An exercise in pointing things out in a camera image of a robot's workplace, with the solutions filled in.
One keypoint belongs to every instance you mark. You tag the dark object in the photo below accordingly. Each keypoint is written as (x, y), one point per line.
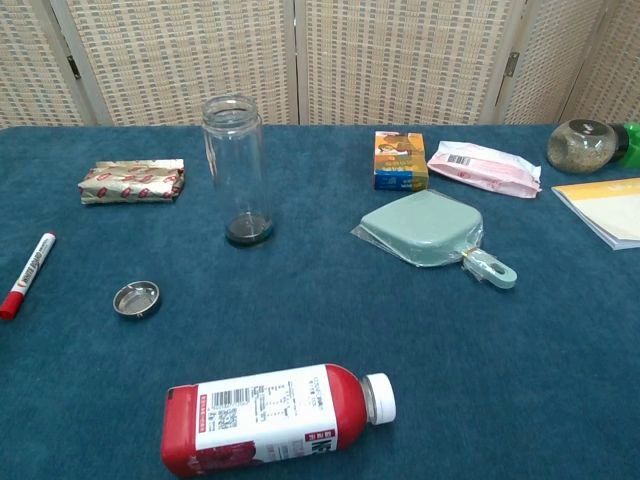
(136, 300)

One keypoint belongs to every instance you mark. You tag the blue fabric tablecloth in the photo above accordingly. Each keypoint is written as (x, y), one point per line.
(320, 320)

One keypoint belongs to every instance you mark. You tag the green dustpan in plastic wrap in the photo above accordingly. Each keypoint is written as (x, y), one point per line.
(425, 225)

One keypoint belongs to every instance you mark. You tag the orange and blue carton box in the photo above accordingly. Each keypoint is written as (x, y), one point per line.
(400, 160)

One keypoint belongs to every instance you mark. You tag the transparent glass bottle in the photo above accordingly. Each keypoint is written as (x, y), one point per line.
(235, 165)

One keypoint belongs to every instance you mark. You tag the pink plastic packet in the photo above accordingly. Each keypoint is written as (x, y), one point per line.
(485, 170)

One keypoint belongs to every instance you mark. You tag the red juice bottle white cap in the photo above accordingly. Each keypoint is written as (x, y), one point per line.
(260, 420)

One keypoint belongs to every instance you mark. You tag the gold foil snack packet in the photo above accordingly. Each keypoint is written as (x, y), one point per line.
(130, 182)

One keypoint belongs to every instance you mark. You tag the woven folding screen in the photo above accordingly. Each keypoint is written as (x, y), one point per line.
(180, 60)

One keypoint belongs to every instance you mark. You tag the metal screen hinge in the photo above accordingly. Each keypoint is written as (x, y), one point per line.
(511, 64)
(74, 67)

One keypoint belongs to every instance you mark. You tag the round glass jar black lid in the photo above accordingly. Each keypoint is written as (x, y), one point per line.
(580, 147)

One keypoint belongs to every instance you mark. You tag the yellow and white notebook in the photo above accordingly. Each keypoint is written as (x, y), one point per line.
(607, 210)

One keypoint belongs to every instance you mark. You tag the red whiteboard marker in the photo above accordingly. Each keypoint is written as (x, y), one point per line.
(30, 272)

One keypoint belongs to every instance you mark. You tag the green toy brick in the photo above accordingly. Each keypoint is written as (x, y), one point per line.
(632, 145)

